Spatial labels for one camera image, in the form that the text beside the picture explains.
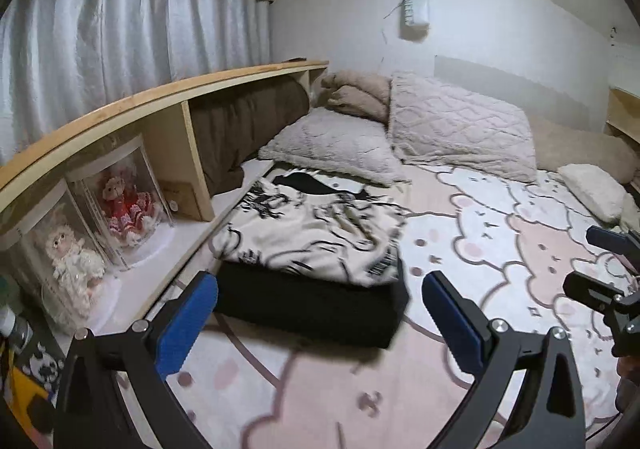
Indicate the black and white patterned item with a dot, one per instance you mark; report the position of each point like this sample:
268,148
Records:
42,369

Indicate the grey bottle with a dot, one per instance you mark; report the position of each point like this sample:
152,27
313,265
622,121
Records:
15,329

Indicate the grey curtain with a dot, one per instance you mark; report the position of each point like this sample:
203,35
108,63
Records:
100,39

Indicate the long beige cushion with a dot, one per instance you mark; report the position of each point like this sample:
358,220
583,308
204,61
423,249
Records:
580,144

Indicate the doll in white dress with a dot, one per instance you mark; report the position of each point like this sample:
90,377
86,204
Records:
75,264

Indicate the white doll in case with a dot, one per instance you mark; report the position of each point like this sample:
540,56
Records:
30,229

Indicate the wooden headboard shelf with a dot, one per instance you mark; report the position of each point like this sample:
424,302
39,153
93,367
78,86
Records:
150,96

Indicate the cream shirt with black print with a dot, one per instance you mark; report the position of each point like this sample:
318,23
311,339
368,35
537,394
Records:
310,229

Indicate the yellow item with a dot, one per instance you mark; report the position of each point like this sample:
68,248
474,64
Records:
20,389

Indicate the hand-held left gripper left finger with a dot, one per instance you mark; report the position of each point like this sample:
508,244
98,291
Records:
182,324

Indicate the brown bolster cushion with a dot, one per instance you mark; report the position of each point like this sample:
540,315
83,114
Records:
240,129

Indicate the red doll in case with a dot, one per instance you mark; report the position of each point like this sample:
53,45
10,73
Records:
150,164

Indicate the small white fluffy pillow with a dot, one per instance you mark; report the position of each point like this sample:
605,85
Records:
590,189

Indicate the large fluffy beige pillow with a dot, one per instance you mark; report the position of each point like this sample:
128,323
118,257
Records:
460,124

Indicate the white wall-hung bag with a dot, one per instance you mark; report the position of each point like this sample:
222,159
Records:
415,4

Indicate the folded beige blanket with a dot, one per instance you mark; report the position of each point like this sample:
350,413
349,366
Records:
357,94

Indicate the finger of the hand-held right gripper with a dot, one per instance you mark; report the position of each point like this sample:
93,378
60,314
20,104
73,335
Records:
590,289
612,241

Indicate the black folded garment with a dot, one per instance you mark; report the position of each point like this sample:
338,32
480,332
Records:
310,309

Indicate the wooden bedside cabinet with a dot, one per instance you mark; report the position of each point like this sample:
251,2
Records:
622,114

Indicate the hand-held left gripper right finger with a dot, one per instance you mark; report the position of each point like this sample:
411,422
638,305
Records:
452,324

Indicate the bear print bedsheet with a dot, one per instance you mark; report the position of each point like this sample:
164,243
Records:
500,249

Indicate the doll in red dress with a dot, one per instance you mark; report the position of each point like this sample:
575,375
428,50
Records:
122,209

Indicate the fluffy grey-beige pillow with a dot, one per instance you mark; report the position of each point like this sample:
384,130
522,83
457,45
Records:
325,139

